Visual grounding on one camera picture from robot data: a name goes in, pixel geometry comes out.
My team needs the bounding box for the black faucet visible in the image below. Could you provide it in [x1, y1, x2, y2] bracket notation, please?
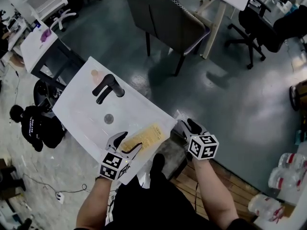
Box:
[92, 73, 126, 105]

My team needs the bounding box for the purple plastic item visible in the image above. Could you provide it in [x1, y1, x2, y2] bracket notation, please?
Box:
[39, 28, 52, 43]

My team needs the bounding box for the white power strip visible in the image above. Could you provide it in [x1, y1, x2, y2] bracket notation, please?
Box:
[55, 191, 66, 205]

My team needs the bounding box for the black office chair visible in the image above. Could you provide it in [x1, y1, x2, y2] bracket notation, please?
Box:
[224, 0, 307, 70]

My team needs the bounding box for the wooden slatted pallet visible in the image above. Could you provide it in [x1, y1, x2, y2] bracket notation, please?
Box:
[169, 159, 261, 223]

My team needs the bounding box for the grey desk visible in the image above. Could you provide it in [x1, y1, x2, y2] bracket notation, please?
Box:
[30, 38, 87, 93]

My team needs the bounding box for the black standing fan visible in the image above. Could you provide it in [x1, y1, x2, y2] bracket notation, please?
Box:
[288, 85, 301, 112]

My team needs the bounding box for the black backpack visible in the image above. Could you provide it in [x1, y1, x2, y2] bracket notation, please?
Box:
[33, 79, 67, 110]

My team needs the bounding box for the white chair base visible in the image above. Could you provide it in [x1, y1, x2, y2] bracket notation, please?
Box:
[48, 8, 78, 32]

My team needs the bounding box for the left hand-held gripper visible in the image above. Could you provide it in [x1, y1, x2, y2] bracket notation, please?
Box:
[97, 130, 143, 182]

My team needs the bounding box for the person's black shirt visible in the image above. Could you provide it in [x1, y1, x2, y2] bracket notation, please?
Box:
[105, 153, 227, 230]

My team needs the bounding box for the person's left forearm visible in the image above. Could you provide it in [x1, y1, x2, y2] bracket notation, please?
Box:
[76, 176, 116, 230]

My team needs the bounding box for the clear pump bottle yellow label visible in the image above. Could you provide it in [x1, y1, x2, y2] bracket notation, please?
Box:
[119, 109, 186, 156]

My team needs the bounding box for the grey upholstered chair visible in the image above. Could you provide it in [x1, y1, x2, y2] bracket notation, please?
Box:
[123, 0, 212, 77]

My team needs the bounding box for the white side table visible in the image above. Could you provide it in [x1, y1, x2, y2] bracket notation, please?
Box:
[19, 27, 59, 74]

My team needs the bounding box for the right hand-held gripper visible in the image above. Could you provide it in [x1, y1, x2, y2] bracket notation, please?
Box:
[179, 117, 220, 161]

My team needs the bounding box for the brown cardboard box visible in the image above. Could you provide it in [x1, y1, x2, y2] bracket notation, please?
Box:
[291, 79, 307, 113]

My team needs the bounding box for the person's right forearm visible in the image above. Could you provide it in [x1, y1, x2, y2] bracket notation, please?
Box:
[191, 158, 241, 230]

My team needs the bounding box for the white sink basin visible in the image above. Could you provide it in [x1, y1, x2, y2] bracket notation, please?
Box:
[52, 56, 178, 186]

